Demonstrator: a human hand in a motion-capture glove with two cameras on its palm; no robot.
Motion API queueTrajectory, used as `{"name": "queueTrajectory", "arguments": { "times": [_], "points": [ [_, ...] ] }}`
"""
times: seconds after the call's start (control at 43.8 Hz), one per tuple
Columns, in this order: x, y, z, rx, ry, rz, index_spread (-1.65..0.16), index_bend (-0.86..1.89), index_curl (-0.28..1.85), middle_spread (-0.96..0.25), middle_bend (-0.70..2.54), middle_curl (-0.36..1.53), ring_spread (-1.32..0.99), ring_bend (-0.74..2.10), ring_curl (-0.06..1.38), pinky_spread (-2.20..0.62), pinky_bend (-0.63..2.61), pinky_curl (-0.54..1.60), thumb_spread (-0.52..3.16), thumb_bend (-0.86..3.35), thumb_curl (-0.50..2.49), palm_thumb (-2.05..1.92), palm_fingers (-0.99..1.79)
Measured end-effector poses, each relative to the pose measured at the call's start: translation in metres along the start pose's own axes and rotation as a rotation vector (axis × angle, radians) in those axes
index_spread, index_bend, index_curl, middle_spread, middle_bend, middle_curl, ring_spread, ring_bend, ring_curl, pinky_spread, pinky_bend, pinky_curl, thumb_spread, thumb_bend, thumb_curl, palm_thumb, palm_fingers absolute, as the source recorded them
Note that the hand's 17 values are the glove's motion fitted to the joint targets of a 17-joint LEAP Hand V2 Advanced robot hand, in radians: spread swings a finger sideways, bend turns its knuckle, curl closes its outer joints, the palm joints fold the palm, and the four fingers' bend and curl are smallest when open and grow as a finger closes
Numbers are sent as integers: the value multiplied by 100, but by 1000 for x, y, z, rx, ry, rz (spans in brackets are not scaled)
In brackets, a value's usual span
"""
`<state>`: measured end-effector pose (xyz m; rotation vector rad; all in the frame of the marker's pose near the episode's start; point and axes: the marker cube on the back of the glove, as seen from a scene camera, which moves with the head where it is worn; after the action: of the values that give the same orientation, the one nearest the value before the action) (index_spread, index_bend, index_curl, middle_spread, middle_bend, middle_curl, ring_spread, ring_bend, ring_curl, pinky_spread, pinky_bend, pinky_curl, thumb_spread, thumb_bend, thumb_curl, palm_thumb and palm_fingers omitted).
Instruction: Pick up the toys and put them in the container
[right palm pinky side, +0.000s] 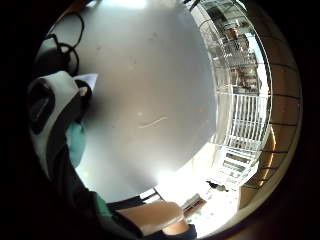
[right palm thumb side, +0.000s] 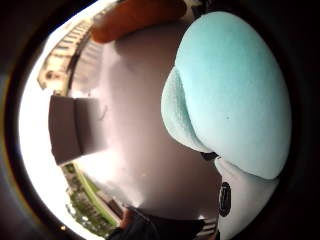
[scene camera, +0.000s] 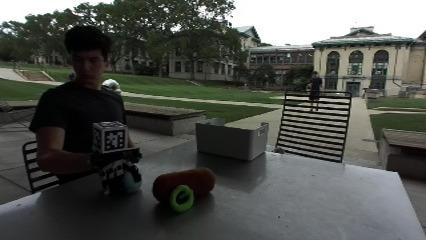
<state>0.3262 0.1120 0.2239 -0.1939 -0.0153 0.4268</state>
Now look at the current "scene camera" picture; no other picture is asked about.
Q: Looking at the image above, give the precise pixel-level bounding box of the teal round object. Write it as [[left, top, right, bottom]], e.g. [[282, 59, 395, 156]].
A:
[[122, 162, 144, 195]]

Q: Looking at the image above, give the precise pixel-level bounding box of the white marker cube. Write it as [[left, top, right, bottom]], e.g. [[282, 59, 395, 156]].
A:
[[91, 120, 131, 155]]

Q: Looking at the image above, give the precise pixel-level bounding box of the black slatted metal chair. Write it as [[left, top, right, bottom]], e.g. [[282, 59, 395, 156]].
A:
[[275, 90, 355, 164], [22, 140, 62, 194]]

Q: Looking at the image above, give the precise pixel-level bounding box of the stone bench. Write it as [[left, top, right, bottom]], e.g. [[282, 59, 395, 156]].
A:
[[379, 128, 426, 181], [123, 101, 208, 137]]

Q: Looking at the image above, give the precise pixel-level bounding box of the person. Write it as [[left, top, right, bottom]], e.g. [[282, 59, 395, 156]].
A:
[[305, 70, 325, 112], [29, 24, 144, 185]]

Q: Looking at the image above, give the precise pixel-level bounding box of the white round sculpture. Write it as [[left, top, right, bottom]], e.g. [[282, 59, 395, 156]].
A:
[[102, 78, 124, 96]]

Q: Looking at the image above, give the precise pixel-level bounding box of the grey plastic bin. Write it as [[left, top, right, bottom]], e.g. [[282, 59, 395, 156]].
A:
[[195, 117, 271, 162]]

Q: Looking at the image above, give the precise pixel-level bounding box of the large tree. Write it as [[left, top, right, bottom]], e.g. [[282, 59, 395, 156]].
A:
[[72, 0, 251, 78]]

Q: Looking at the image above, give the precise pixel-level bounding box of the brick building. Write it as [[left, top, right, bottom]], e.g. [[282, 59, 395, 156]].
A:
[[247, 44, 316, 88]]

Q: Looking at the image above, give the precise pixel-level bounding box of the beige building with arched windows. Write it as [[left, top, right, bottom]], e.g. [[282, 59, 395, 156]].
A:
[[311, 25, 426, 98]]

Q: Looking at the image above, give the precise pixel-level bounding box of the orange plush toy green ring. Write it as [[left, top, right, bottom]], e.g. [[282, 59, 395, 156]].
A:
[[152, 166, 218, 214]]

